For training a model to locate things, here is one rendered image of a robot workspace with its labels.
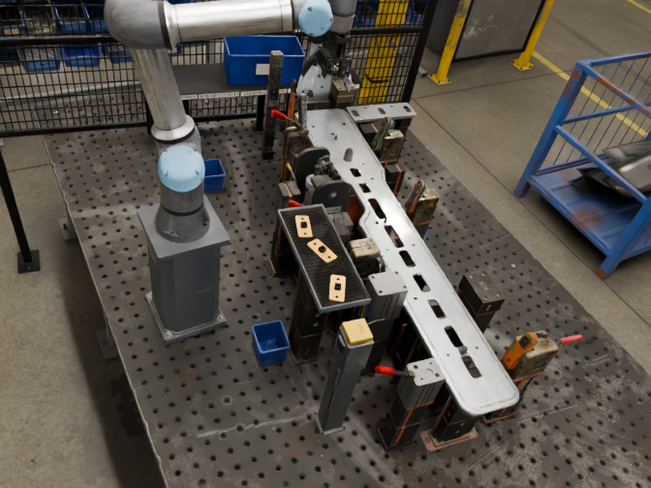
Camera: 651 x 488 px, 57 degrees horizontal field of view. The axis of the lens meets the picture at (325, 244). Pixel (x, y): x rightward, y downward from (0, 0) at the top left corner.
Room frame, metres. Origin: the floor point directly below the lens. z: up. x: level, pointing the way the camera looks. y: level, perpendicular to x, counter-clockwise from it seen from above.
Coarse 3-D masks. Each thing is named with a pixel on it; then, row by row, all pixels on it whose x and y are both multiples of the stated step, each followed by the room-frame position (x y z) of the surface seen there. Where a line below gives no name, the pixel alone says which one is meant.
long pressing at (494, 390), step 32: (320, 128) 1.94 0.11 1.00; (352, 128) 1.99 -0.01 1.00; (352, 160) 1.78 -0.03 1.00; (384, 192) 1.64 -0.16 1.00; (384, 224) 1.47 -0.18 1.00; (384, 256) 1.32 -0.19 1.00; (416, 256) 1.35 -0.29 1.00; (416, 288) 1.22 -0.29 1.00; (448, 288) 1.25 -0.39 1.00; (416, 320) 1.09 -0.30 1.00; (448, 320) 1.12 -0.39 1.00; (448, 352) 1.00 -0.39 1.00; (480, 352) 1.03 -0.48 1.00; (448, 384) 0.90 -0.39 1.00; (480, 384) 0.92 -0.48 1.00; (512, 384) 0.95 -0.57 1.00
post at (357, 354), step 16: (336, 352) 0.89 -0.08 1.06; (352, 352) 0.85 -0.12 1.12; (368, 352) 0.88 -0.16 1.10; (336, 368) 0.88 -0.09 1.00; (352, 368) 0.86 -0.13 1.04; (336, 384) 0.86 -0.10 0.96; (352, 384) 0.88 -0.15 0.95; (336, 400) 0.86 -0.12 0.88; (320, 416) 0.89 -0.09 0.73; (336, 416) 0.87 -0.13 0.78; (320, 432) 0.85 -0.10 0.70; (336, 432) 0.87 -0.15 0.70
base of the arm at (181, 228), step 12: (156, 216) 1.16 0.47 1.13; (168, 216) 1.13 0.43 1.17; (180, 216) 1.13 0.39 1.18; (192, 216) 1.14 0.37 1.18; (204, 216) 1.18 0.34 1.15; (156, 228) 1.14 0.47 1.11; (168, 228) 1.12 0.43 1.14; (180, 228) 1.12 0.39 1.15; (192, 228) 1.13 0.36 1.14; (204, 228) 1.16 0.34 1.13; (180, 240) 1.11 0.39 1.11; (192, 240) 1.12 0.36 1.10
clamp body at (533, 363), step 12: (540, 336) 1.09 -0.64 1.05; (540, 348) 1.04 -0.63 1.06; (552, 348) 1.05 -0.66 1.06; (528, 360) 1.00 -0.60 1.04; (540, 360) 1.02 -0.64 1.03; (516, 372) 1.00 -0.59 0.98; (528, 372) 1.02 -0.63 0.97; (540, 372) 1.04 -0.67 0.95; (516, 384) 1.02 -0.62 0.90; (528, 384) 1.05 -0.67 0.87; (480, 420) 1.00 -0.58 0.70; (492, 420) 1.01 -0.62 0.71
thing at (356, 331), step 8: (352, 320) 0.92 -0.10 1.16; (360, 320) 0.92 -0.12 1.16; (344, 328) 0.89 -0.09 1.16; (352, 328) 0.89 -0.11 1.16; (360, 328) 0.90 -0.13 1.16; (368, 328) 0.90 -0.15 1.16; (352, 336) 0.87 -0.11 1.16; (360, 336) 0.88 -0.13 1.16; (368, 336) 0.88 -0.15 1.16; (352, 344) 0.86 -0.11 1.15
